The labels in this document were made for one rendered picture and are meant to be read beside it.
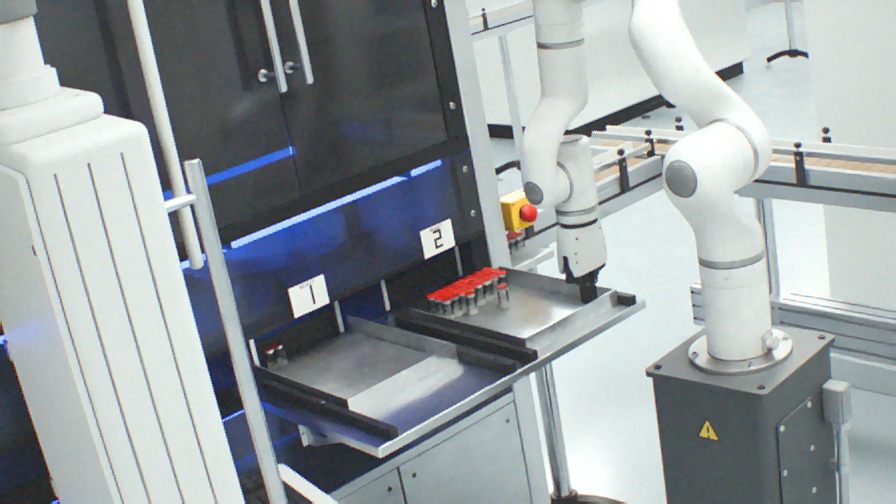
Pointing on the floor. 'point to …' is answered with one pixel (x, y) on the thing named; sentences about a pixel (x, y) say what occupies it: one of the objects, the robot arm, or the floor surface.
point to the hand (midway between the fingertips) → (588, 293)
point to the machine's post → (469, 82)
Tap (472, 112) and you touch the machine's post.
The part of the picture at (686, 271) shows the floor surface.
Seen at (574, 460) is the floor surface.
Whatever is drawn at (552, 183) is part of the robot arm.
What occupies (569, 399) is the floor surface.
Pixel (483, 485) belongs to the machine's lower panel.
